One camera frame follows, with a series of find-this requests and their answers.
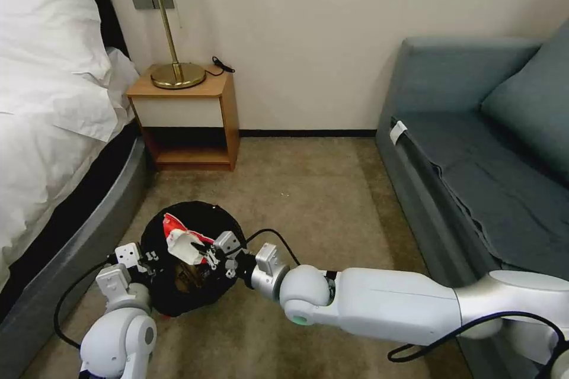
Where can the white pillow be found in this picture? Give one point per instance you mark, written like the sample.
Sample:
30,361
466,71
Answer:
44,32

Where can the grey-blue sofa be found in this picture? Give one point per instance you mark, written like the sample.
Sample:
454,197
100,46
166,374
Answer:
466,183

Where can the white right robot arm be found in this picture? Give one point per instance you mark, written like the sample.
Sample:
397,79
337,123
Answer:
400,297

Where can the black mattress side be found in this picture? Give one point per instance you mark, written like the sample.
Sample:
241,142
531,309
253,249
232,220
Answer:
89,188

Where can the white sofa tag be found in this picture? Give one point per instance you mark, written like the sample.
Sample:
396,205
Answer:
398,132

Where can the red white wrapper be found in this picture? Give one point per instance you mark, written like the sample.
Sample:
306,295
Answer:
182,243

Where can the black round trash bin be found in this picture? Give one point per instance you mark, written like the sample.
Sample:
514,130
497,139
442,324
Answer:
191,299

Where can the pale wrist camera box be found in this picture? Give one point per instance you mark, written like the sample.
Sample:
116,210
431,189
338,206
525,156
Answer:
128,254
228,244

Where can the black headboard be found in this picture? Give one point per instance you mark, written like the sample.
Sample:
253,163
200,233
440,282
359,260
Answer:
109,19

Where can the white duvet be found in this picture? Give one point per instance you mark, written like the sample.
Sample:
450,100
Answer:
58,152

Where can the wooden nightstand with white drawer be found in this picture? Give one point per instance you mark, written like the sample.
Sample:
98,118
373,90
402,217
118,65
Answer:
182,110

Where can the grey wall switch panel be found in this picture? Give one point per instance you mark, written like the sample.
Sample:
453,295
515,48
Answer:
141,0

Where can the black baseboard strip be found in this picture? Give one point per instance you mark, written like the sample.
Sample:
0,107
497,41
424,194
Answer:
306,132

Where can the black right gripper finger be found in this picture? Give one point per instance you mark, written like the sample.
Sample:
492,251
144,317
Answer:
207,245
213,262

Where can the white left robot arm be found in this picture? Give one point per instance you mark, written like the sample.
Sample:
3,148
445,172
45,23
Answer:
118,334

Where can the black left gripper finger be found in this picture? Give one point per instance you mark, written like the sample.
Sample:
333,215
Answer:
153,271
152,255

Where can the grey-blue sofa cushion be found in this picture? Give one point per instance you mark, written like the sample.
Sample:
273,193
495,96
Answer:
533,112

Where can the brown paper trash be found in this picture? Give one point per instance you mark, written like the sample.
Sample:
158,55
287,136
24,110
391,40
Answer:
189,277

